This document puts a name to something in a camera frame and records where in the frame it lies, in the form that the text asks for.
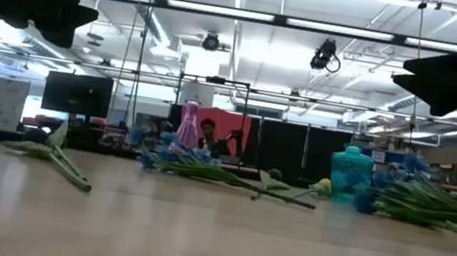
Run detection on pink glass vase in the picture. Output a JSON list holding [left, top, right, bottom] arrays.
[[174, 97, 207, 152]]

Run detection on overhead bar with light strips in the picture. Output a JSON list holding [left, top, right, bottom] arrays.
[[108, 0, 457, 55]]

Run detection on black artificial tulip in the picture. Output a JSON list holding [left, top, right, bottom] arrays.
[[15, 125, 102, 193], [0, 111, 97, 183], [249, 164, 296, 207]]

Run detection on round black ceiling fixture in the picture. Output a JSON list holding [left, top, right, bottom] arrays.
[[201, 30, 222, 53]]

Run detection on red partition panel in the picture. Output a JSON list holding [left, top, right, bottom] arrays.
[[174, 103, 253, 159]]

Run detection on hanging black cables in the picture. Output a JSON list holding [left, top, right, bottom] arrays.
[[107, 0, 156, 128]]

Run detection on white board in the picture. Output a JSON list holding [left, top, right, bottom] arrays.
[[0, 76, 32, 136]]

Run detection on thin black stand frame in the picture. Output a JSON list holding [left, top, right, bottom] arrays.
[[166, 70, 253, 170]]

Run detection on black curtain panel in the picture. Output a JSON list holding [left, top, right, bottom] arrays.
[[252, 117, 355, 184]]

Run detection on black monitor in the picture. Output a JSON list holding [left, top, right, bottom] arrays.
[[40, 68, 115, 120]]

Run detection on teal glass vase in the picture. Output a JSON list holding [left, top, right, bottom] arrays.
[[325, 140, 377, 207]]

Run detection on black overhead camera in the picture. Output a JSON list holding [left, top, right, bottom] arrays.
[[309, 35, 345, 75]]

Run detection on blue artificial flower bunch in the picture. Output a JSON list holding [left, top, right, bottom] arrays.
[[121, 123, 325, 212], [351, 147, 457, 231]]

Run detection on person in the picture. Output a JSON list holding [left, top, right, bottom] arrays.
[[195, 116, 244, 162]]

